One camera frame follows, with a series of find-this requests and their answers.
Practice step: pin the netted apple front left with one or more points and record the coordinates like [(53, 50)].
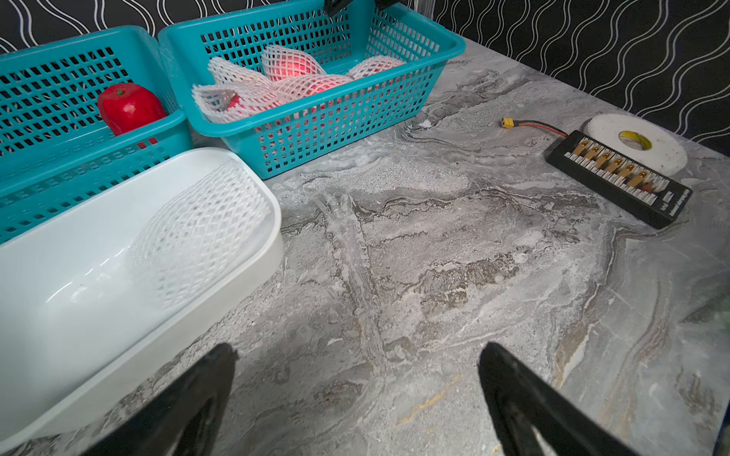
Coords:
[(229, 103)]

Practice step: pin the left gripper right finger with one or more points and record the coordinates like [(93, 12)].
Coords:
[(524, 408)]

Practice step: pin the white plastic tray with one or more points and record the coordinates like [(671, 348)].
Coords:
[(77, 335)]

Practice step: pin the netted apple back right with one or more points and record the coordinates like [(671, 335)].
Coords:
[(280, 63)]

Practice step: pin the netted apple front middle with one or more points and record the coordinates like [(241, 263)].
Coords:
[(297, 88)]

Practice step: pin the netted apple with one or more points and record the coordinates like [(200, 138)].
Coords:
[(229, 103), (225, 72), (280, 63), (297, 88)]

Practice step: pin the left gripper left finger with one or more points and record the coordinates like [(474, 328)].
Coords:
[(185, 418)]

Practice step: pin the left teal plastic basket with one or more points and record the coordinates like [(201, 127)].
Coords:
[(56, 151)]

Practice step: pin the teal plastic basket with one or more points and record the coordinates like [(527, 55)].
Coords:
[(288, 136), (56, 151)]

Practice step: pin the netted apple back left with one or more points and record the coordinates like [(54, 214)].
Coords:
[(225, 72)]

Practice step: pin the right teal plastic basket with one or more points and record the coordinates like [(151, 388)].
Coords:
[(288, 136)]

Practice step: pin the white tape roll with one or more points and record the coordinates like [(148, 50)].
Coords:
[(640, 141)]

